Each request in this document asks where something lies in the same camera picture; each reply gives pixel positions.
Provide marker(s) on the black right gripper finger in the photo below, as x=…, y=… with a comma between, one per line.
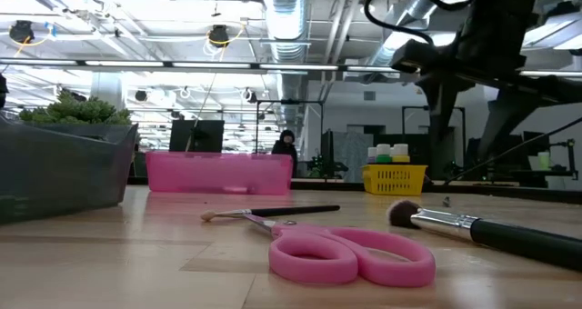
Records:
x=441, y=132
x=500, y=127

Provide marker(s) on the yellow paint bottle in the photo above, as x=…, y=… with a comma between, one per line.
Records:
x=401, y=158

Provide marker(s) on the green paint bottle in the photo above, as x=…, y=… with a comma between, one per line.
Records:
x=384, y=159

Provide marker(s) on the purple paint bottle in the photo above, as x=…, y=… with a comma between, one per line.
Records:
x=372, y=153

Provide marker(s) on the thick black makeup brush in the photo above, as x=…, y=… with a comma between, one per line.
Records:
x=523, y=241

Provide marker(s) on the black paintbrush tan tip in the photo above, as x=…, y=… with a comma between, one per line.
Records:
x=295, y=210

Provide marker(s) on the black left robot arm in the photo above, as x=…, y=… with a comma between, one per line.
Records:
x=3, y=93

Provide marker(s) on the background black robot arm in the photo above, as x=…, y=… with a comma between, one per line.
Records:
x=327, y=166

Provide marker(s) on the black computer monitor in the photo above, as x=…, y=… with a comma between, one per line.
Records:
x=200, y=136
x=538, y=141
x=514, y=159

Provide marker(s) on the black ceiling spotlight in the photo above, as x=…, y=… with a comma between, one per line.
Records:
x=21, y=32
x=219, y=36

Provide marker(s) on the pale green cup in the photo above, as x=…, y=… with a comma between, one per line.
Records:
x=544, y=160

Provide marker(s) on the yellow plastic basket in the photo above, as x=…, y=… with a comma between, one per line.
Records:
x=393, y=179

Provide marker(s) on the grey fabric panel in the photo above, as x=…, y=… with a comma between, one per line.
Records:
x=354, y=156

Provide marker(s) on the person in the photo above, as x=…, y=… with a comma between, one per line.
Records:
x=286, y=152

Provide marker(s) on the pink plastic tray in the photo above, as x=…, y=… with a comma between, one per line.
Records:
x=218, y=175

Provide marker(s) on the green artificial plant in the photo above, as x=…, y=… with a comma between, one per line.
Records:
x=77, y=111

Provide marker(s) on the grey plastic bin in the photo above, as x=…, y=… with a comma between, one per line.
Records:
x=59, y=172

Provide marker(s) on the silver ventilation duct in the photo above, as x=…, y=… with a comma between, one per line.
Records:
x=286, y=27

